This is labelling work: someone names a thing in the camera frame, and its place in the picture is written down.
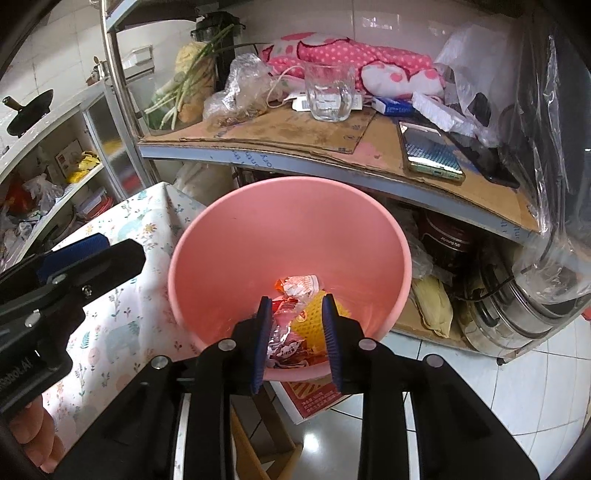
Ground cardboard sheet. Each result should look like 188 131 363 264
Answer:
139 108 541 234

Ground dark red rice cooker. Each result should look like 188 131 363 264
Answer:
418 210 481 278

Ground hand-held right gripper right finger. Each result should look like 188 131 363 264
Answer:
321 293 541 480

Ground floral tablecloth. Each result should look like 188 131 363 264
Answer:
41 181 208 437

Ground person's left hand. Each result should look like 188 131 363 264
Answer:
8 392 66 474

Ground yellow foam fruit net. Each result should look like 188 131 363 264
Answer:
290 292 360 357

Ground glass mug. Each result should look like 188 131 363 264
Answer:
304 62 356 123

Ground white red cardboard box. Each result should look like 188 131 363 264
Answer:
55 141 84 178

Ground red snack wrapper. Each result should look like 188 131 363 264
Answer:
264 298 331 370

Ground black blender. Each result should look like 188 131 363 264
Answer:
191 13 243 51

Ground yellow bag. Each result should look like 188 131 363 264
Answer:
411 276 455 337

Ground blue white small box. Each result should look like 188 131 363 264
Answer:
372 96 416 116

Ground pink plastic bucket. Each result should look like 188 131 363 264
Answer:
167 175 413 383

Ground white padded packet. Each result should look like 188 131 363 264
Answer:
411 91 476 134

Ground steel steamer pot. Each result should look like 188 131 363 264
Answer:
464 263 591 361

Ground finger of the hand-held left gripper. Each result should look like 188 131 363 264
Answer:
0 239 146 337
0 233 110 296

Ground black smartphone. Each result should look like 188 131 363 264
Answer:
448 131 520 189

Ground white sack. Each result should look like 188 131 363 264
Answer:
173 161 232 206

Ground red plastic bag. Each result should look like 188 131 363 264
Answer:
2 180 35 213

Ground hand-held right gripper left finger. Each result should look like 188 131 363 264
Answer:
53 295 274 480

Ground metal shelf rack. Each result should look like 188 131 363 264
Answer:
99 0 591 259

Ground white plastic bag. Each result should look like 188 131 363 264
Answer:
434 23 522 144

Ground yellow packets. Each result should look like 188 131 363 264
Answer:
67 150 102 183

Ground smartphone with green case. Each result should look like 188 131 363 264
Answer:
397 119 465 183

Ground crumpled clear plastic bag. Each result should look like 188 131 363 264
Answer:
203 53 278 127

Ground pink polka-dot cloth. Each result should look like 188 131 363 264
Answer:
261 32 446 100

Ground clear plastic sheet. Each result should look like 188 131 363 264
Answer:
501 14 591 287

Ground stack of lidded food containers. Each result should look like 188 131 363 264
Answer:
76 187 114 222

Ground green onions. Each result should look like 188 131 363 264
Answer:
145 23 236 130

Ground napa cabbage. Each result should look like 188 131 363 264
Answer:
174 42 218 88

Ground orange white snack wrapper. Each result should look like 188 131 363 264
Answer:
274 274 320 298

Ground grey plastic bag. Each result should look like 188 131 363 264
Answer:
23 174 63 210

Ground white cabinet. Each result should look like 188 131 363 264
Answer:
0 83 153 259

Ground frosted glass cabinet door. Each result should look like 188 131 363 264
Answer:
83 95 153 199

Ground black wok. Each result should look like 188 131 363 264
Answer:
2 90 54 137

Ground wooden stool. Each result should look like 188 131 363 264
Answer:
231 388 305 480

